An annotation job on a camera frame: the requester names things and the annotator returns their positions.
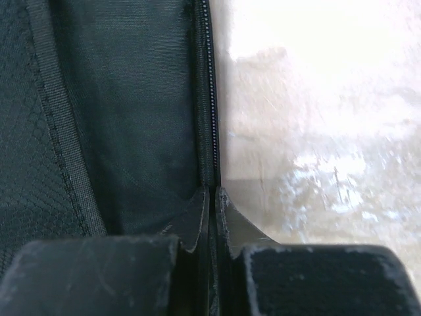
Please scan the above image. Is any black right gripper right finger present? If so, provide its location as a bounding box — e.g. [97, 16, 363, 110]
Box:
[215, 188, 420, 315]

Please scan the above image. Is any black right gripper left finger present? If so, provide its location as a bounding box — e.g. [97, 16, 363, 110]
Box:
[1, 187, 210, 315]

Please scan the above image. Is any red medicine kit case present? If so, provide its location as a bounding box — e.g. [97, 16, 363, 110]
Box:
[1, 1, 220, 270]

